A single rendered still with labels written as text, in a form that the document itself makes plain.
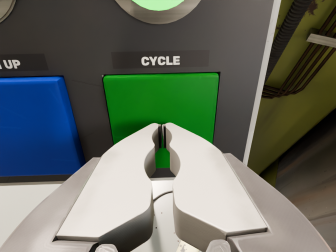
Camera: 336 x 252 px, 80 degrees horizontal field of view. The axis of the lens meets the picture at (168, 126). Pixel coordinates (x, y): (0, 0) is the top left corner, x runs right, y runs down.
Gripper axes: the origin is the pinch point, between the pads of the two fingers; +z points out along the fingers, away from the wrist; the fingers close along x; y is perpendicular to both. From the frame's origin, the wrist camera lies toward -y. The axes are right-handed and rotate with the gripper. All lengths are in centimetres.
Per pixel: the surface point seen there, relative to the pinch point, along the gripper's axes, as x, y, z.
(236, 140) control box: 5.7, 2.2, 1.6
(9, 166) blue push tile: -11.5, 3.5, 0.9
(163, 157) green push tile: 0.0, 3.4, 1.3
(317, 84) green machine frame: 29.9, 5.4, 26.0
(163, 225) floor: -1, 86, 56
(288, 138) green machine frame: 33, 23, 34
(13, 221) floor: -78, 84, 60
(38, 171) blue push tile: -9.5, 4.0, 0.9
